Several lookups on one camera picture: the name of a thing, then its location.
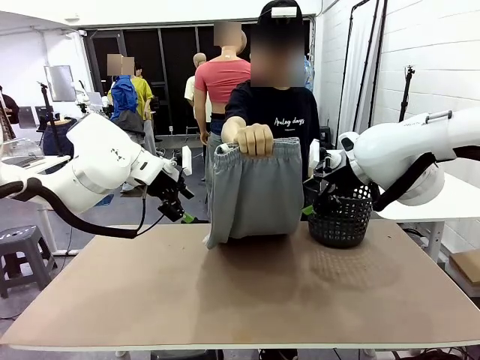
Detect black tripod by jeans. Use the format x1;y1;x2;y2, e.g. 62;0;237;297
37;81;65;157

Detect brown cardboard box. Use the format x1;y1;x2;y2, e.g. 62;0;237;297
448;250;480;297

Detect clear plastic container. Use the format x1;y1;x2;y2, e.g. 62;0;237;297
0;138;43;168

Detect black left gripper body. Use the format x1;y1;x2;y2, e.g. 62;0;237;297
146;170;185;206

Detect grey training pants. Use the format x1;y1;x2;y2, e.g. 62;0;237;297
205;136;305;251

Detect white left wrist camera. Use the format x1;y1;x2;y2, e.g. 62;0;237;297
181;145;194;176

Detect black tripod by brick wall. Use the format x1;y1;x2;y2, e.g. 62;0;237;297
397;65;417;123

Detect black arm cable sleeve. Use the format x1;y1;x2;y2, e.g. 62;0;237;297
373;145;480;213
0;178;147;240

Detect black left arm cable sleeve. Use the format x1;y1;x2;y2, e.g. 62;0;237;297
0;178;147;240

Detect bald mannequin cream shirt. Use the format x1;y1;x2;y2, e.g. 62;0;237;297
184;52;209;113

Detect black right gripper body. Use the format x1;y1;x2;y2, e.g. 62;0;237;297
313;149;362;189

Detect cluttered background workbench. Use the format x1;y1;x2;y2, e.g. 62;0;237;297
76;80;114;122

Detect dark glass window wall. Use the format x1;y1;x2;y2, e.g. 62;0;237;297
80;14;316;138

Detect mannequin with yellow shirt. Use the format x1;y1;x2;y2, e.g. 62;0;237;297
130;65;165;157

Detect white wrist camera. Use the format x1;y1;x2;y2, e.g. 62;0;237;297
181;145;194;176
309;139;321;170

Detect thin curved black pole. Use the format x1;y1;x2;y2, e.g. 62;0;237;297
336;0;368;140

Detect person's right hand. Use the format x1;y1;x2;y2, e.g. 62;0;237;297
232;122;275;157

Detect person in black t-shirt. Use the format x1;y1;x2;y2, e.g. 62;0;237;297
223;22;322;178

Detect black mesh basket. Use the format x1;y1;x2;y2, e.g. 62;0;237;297
307;183;374;249

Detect person's right forearm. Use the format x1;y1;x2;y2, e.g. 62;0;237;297
220;115;253;146

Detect grey plastic stool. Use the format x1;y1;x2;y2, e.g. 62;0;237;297
0;224;59;299

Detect straight black stand pole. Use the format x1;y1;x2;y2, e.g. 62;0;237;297
370;0;389;128
354;0;379;134

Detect grey framed whiteboard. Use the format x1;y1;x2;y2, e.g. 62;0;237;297
43;65;77;103

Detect black baseball cap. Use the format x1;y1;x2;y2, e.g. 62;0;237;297
259;0;303;20

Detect mannequin with pink top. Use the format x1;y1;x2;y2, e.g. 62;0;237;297
193;21;252;223

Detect black monitor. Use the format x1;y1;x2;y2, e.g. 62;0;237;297
35;106;54;127
17;106;37;130

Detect black right arm cable sleeve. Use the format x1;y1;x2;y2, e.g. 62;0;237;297
373;145;480;213

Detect background person dark clothes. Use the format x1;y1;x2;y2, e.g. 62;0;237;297
0;84;20;125

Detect mannequin with hawaiian shirt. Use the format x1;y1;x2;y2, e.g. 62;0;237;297
303;55;316;91

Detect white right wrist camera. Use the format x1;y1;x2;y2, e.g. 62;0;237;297
309;139;321;170

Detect mannequin torso in blue jeans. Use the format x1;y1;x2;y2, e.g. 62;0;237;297
42;117;77;157

